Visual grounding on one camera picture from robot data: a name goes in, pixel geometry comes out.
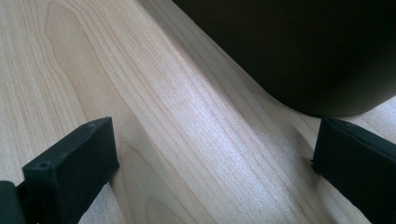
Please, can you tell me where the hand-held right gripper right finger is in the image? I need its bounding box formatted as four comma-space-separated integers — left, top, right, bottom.
310, 117, 396, 224

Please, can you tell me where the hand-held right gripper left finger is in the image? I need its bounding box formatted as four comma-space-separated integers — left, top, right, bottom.
15, 116, 120, 224

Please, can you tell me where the dark round container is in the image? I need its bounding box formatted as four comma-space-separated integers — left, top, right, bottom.
171, 0, 396, 118

